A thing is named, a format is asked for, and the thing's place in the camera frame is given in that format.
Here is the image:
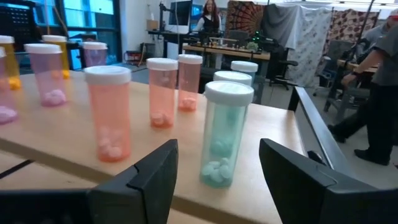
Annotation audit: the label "wooden workbench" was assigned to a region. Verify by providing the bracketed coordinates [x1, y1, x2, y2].
[182, 43, 271, 62]

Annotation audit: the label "teal medicine bottle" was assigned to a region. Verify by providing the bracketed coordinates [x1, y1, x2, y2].
[199, 80, 255, 189]
[230, 60, 259, 77]
[213, 70, 253, 88]

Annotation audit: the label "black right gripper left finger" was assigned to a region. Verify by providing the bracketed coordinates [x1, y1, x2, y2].
[88, 139, 179, 224]

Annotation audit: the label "wooden shelf black legs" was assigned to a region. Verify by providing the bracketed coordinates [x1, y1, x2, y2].
[0, 70, 355, 224]

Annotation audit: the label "patterned tapestry panel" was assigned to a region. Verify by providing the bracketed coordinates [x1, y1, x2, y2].
[323, 8, 382, 60]
[225, 0, 265, 37]

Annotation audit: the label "person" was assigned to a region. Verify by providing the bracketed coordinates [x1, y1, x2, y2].
[363, 7, 398, 47]
[194, 0, 223, 34]
[328, 23, 398, 166]

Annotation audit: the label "salmon pink medicine bottle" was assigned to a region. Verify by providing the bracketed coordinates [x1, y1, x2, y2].
[146, 57, 179, 129]
[83, 65, 132, 163]
[177, 54, 203, 112]

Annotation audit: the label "black office chair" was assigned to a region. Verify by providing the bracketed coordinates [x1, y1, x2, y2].
[269, 46, 299, 91]

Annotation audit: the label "grey chair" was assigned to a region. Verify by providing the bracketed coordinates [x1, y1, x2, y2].
[313, 40, 371, 122]

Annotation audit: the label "black computer monitor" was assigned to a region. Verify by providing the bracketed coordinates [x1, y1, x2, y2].
[167, 0, 193, 27]

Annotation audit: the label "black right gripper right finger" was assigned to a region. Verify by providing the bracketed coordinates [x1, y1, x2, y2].
[259, 138, 379, 224]

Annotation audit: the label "large black-framed window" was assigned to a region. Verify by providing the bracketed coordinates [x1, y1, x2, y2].
[0, 0, 122, 71]

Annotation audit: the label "amber yellow medicine bottle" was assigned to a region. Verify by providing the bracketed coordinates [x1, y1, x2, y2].
[0, 35, 22, 91]
[42, 34, 71, 80]

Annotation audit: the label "purple pink medicine bottle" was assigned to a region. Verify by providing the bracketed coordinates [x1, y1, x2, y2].
[0, 46, 19, 125]
[24, 43, 68, 108]
[82, 42, 108, 68]

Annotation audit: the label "black perforated panel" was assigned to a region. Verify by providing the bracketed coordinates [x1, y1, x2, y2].
[0, 1, 37, 52]

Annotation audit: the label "yellow extension cable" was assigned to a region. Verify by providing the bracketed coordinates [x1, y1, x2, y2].
[43, 0, 69, 37]

